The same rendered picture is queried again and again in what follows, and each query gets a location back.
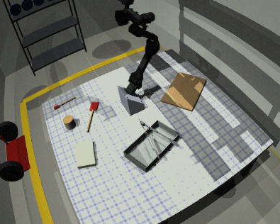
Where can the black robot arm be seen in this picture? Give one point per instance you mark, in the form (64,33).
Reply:
(151,48)

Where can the pale cream flat rectangular block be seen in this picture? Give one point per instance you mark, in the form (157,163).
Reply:
(85,154)

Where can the grey cylinder with orange top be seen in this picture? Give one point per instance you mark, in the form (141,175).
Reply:
(69,122)

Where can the light brown wooden board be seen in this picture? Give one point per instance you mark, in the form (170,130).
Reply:
(184,91)

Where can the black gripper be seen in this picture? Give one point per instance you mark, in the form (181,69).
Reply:
(131,11)

